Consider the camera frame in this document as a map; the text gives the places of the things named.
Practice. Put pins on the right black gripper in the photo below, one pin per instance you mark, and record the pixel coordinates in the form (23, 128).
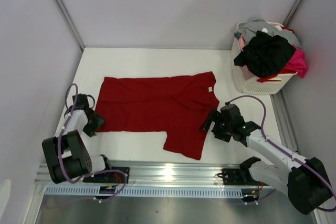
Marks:
(216, 116)

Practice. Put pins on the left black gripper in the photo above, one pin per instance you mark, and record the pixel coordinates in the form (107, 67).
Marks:
(98, 121)

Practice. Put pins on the red t shirt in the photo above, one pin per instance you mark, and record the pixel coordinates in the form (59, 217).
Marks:
(176, 105)

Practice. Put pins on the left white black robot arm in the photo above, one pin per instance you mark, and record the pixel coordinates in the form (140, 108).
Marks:
(65, 153)

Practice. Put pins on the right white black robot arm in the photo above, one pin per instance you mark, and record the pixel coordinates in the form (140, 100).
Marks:
(304, 181)

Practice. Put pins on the white perforated laundry basket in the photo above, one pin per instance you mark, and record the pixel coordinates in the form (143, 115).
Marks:
(246, 82)

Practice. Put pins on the black garment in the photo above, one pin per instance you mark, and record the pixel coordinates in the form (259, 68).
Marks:
(265, 55)

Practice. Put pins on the grey garment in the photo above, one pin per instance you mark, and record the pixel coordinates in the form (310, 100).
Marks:
(247, 30)

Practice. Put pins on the pink garment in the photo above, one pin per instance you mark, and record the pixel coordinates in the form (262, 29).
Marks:
(297, 64)

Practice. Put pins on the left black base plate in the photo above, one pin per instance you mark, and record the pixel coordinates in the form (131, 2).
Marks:
(112, 178)

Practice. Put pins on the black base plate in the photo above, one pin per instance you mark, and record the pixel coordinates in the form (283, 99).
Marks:
(235, 177)
(112, 178)

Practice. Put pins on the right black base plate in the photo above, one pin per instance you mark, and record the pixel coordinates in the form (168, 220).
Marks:
(235, 177)

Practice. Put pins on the aluminium mounting rail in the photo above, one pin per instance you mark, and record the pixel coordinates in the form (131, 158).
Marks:
(161, 174)

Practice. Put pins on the slotted cable duct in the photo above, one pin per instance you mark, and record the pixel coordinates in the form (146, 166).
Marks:
(141, 191)

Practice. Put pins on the left aluminium corner post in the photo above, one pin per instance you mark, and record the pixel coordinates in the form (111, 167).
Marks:
(70, 23)

